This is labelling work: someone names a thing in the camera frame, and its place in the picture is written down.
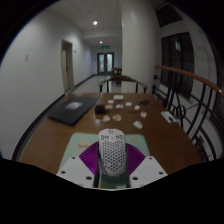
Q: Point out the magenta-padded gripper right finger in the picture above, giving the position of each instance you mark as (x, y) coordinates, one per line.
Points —
(146, 170)

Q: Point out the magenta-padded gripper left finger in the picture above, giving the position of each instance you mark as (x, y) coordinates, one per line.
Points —
(75, 168)

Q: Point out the white perforated computer mouse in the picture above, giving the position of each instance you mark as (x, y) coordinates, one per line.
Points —
(112, 150)

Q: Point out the white crumpled packet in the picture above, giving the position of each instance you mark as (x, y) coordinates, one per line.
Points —
(137, 124)

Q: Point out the small white pink packet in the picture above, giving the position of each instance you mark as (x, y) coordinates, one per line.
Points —
(143, 114)

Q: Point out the white flat box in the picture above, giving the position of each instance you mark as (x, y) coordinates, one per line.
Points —
(168, 116)

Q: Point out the dark grey closed laptop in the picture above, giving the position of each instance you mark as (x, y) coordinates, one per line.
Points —
(71, 110)

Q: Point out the beige crumpled wrapper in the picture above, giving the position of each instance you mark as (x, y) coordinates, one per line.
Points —
(117, 117)
(106, 118)

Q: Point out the small black box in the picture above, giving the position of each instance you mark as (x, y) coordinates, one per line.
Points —
(100, 109)

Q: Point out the small tan packet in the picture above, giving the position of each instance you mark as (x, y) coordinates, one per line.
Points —
(109, 107)

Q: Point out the white flat card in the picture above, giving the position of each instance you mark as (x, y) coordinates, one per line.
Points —
(118, 97)

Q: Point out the wooden curved-back chair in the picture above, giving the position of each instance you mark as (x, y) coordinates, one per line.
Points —
(121, 78)

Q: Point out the pale side door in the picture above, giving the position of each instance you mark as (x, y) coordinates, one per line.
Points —
(67, 66)

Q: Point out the dark wooden chair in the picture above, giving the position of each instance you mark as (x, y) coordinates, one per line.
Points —
(117, 71)

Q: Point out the wooden-topped black metal railing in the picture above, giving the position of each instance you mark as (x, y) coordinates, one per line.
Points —
(196, 77)

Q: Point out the glass double door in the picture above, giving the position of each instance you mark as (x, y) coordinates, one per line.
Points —
(105, 63)

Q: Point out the dark framed window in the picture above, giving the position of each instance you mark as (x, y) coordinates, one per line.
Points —
(178, 63)

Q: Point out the green exit sign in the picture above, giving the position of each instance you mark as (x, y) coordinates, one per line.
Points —
(105, 47)

